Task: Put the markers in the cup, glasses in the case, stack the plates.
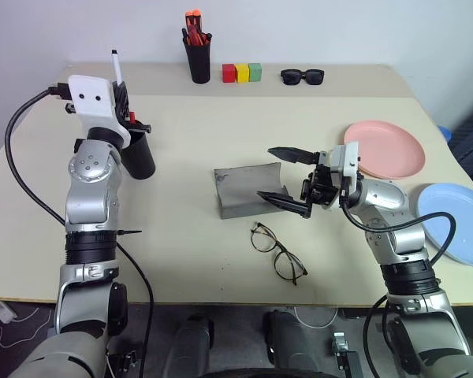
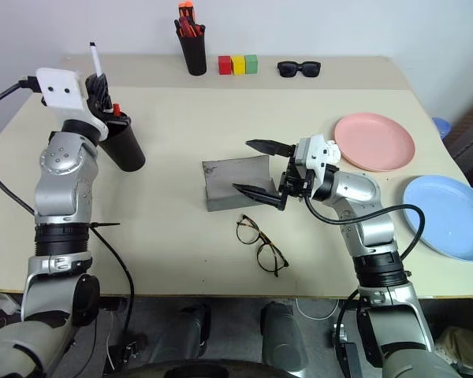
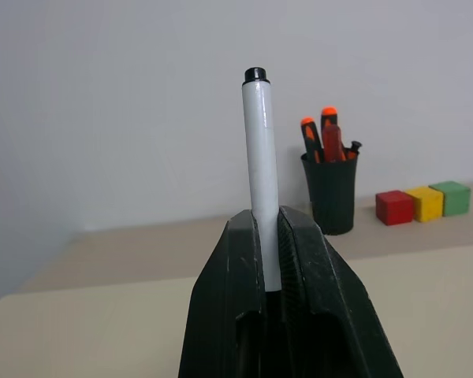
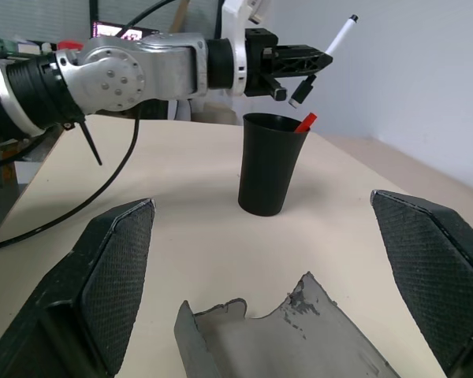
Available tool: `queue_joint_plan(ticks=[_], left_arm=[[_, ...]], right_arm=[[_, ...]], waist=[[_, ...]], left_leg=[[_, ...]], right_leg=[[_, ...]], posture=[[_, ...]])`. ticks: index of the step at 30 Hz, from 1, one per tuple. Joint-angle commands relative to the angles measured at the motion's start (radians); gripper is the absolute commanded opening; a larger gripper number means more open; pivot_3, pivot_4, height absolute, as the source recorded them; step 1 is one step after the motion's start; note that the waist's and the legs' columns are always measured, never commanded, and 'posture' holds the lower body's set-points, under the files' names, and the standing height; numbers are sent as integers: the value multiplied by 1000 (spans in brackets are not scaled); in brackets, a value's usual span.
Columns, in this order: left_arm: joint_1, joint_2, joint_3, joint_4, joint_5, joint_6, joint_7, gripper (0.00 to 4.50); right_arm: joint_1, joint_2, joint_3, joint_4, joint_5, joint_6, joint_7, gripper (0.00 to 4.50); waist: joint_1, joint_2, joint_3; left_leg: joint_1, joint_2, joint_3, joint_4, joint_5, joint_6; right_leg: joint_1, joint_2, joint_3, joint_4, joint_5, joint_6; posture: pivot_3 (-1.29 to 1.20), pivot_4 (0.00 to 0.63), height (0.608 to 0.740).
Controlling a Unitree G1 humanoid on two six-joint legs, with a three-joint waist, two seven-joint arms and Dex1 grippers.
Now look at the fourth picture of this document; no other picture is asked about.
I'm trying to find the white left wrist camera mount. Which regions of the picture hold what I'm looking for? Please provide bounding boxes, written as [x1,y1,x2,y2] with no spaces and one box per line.
[219,0,277,98]

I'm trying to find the red marker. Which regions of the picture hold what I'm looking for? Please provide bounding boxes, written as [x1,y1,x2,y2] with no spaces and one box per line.
[293,113,318,134]

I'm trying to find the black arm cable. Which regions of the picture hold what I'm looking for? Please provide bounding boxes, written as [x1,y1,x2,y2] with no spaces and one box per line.
[0,104,143,254]

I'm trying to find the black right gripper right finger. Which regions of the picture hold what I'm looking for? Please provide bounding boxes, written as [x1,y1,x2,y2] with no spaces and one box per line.
[370,189,473,378]

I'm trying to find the monitor with pink screen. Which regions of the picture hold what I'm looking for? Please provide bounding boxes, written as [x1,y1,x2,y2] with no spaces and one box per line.
[91,20,162,42]

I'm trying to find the black plastic cup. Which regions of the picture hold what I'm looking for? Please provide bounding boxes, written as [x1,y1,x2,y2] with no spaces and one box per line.
[237,112,312,217]

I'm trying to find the black zip tie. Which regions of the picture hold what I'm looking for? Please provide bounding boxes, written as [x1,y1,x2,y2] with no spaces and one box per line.
[65,113,104,167]

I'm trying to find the white marker with black cap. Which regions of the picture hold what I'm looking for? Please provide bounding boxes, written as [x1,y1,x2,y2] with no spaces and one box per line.
[288,13,360,110]

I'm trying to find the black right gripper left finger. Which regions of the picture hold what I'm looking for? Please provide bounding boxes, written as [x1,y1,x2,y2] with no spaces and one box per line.
[0,198,158,378]

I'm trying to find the grey chipped plastic cover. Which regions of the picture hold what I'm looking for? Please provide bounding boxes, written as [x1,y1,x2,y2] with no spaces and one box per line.
[173,270,402,378]

